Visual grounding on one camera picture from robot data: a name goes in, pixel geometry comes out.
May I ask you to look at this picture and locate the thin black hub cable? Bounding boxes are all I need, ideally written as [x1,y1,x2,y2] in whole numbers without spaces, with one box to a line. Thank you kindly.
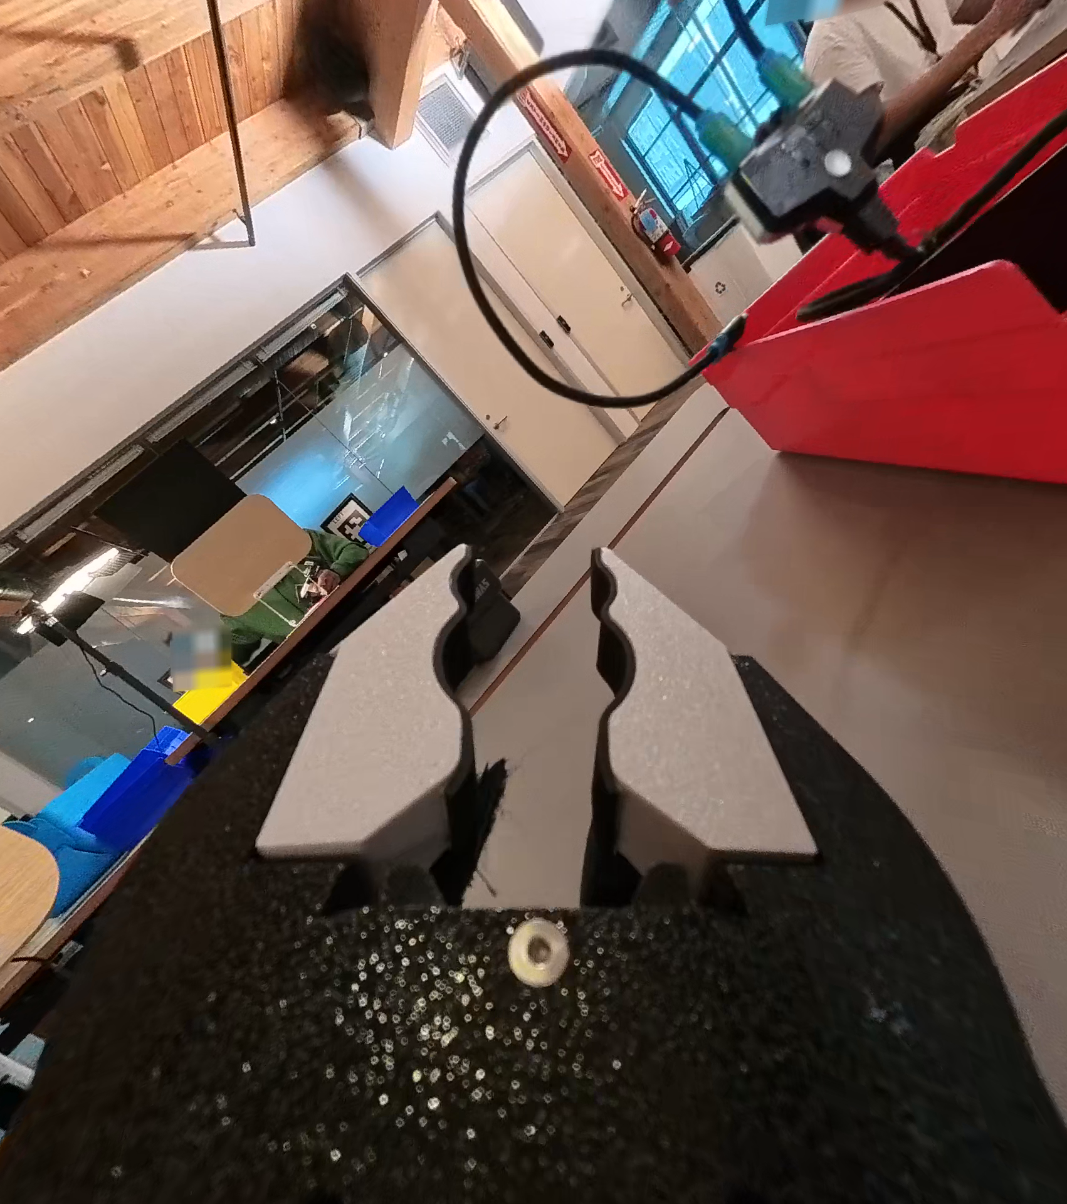
[794,84,1067,323]

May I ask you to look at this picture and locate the light blue caddy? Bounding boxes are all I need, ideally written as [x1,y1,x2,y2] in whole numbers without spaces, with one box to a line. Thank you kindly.
[5,752,135,920]

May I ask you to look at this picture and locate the framed marker tag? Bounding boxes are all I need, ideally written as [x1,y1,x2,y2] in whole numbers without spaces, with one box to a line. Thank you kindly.
[320,493,381,549]

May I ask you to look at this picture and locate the black wall monitor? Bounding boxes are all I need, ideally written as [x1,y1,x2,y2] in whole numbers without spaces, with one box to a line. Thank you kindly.
[95,441,248,560]

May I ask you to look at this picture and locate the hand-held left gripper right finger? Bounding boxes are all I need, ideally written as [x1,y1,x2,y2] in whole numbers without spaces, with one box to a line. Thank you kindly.
[585,548,818,873]

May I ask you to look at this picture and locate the dark ceiling fixture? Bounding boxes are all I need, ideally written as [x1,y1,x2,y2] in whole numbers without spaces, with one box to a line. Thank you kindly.
[300,0,377,125]

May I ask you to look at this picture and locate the wooden board on clear stand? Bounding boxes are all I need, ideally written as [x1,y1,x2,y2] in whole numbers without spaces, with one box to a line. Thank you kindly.
[170,493,310,617]

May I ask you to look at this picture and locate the white door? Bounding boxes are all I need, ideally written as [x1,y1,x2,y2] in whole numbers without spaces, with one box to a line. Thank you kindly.
[467,140,694,396]
[349,215,638,509]

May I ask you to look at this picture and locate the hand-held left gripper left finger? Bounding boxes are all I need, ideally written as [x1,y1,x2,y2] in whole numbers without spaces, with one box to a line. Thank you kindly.
[255,545,510,907]

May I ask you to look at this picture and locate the white recycling bin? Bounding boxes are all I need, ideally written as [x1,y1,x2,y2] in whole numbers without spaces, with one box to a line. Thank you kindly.
[683,226,779,326]

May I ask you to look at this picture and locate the red fire extinguisher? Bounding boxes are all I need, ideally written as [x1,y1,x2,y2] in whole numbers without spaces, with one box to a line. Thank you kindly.
[631,192,682,262]

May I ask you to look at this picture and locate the black battery charger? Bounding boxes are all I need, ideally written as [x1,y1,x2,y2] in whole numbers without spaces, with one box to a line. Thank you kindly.
[457,557,524,662]

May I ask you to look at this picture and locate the studio lamp on stand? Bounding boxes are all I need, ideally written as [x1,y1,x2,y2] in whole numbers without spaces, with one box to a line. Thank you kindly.
[16,592,215,746]

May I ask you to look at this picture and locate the black divider panel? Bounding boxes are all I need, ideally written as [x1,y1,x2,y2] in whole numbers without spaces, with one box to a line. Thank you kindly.
[900,94,1067,316]

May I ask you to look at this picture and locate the wooden post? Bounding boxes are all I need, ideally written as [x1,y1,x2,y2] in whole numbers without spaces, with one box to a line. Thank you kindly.
[438,0,727,350]

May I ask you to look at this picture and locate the dark blue plastic bin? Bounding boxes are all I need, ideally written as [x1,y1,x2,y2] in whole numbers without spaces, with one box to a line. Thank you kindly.
[81,728,198,850]

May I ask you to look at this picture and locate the red plastic bin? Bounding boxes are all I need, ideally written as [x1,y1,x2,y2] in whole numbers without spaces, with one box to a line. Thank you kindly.
[688,9,1067,493]

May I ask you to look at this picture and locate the wall air vent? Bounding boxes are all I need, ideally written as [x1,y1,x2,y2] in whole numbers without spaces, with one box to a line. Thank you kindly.
[415,75,480,158]

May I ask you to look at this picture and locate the yellow plastic bin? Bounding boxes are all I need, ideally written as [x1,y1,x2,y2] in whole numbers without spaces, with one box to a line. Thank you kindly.
[170,662,249,727]

